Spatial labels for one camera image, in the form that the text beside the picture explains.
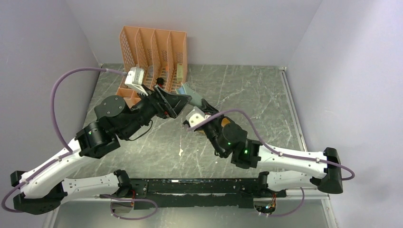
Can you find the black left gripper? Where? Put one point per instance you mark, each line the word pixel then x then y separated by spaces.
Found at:
pixel 176 102

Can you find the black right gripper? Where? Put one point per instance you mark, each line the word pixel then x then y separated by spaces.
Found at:
pixel 206 107

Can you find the green leather card holder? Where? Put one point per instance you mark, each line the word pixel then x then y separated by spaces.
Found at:
pixel 185 89

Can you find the yellow oval tray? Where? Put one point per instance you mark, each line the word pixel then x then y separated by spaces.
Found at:
pixel 214 126

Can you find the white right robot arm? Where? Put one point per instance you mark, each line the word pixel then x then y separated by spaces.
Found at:
pixel 302 169

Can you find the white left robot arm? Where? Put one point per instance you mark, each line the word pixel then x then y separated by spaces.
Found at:
pixel 46 187

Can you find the red black stamp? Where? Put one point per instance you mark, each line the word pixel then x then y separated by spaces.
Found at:
pixel 160 81

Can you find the pale green eraser box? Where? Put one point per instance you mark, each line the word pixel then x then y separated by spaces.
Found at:
pixel 179 73

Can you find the orange plastic desk organizer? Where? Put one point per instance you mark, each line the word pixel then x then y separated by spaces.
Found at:
pixel 157 51

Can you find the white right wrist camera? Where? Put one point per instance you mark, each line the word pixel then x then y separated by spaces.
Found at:
pixel 195 117

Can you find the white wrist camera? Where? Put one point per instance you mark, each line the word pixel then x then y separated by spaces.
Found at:
pixel 134 80
pixel 195 117

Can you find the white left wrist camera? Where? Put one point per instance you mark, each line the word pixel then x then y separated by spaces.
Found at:
pixel 134 80

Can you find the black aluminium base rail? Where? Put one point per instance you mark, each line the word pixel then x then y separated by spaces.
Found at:
pixel 170 193

